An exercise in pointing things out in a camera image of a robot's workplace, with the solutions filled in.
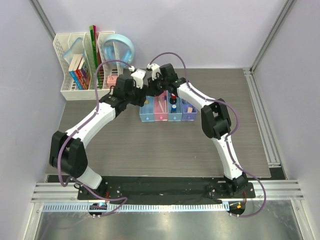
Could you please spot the purple plastic bin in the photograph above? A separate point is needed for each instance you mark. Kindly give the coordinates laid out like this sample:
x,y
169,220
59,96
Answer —
x,y
188,116

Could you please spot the blue clear pouch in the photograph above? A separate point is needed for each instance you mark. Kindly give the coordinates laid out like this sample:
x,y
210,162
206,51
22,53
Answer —
x,y
75,48

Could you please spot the green capped white marker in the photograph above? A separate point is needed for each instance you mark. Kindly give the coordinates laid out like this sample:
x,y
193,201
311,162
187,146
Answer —
x,y
160,104

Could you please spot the blue capped white marker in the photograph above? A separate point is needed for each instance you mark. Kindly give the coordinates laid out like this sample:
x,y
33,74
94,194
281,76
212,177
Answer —
x,y
165,104

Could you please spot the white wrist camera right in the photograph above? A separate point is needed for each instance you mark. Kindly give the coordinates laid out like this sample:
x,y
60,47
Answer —
x,y
155,70

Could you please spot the green plastic folder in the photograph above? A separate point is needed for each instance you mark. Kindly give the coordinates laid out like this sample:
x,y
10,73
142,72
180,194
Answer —
x,y
95,51

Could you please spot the light blue headphones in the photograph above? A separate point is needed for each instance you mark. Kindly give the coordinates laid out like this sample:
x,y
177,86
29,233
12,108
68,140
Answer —
x,y
118,47

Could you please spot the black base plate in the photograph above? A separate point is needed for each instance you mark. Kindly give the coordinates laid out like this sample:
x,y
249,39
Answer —
x,y
164,190

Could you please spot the stack of books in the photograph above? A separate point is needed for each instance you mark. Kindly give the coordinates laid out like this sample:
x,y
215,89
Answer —
x,y
79,71

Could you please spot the clear jar of paperclips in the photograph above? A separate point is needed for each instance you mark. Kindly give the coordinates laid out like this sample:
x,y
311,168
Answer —
x,y
185,102

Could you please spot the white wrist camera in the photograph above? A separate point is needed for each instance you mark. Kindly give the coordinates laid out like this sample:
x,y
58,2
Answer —
x,y
138,77
155,70

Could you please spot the pink box in rack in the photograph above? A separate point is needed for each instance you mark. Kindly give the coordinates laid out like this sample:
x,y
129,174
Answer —
x,y
111,80

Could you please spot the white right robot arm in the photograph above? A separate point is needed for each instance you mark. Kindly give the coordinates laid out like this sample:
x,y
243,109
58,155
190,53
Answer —
x,y
215,121

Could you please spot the light blue end bin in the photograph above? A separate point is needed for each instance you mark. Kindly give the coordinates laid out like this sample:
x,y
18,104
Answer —
x,y
146,112

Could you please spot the slotted cable duct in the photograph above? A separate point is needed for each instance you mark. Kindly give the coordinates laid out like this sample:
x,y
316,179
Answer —
x,y
95,207

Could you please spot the red stamp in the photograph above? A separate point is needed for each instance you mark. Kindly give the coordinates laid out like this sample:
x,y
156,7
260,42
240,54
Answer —
x,y
173,99

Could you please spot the white file organizer rack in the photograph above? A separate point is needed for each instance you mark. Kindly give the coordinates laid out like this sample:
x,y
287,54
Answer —
x,y
69,90

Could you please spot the blue stamp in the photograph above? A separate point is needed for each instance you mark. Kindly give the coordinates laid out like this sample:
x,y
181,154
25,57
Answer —
x,y
173,109

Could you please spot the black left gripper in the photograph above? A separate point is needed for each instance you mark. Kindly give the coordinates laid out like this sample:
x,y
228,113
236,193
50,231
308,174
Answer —
x,y
141,95

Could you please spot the red plastic folder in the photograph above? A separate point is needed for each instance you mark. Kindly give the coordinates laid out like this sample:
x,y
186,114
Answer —
x,y
98,57

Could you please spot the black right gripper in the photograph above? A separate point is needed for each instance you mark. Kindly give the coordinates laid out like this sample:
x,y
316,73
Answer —
x,y
151,88

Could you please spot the pink plastic bin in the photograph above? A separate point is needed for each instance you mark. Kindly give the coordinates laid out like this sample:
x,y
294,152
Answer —
x,y
159,116

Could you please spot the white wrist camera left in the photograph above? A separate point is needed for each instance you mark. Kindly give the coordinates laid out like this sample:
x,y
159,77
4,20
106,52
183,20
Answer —
x,y
138,77

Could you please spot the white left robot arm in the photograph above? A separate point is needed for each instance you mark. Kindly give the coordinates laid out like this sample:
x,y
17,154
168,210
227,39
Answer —
x,y
68,149

